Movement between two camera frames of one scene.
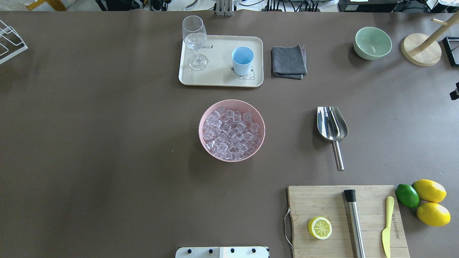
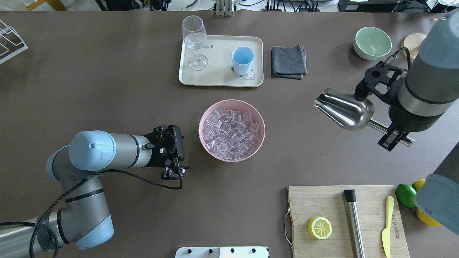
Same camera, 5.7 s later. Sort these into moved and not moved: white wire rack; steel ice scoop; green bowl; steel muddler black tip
Moved: steel ice scoop
Not moved: steel muddler black tip; green bowl; white wire rack
